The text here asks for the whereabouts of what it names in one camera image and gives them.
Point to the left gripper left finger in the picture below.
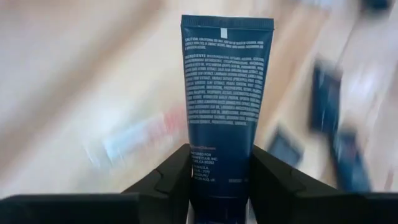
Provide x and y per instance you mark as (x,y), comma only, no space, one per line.
(168,186)

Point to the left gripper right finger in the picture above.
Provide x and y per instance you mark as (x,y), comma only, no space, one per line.
(280,193)

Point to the red white toothbrush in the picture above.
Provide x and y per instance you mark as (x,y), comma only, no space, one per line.
(140,137)

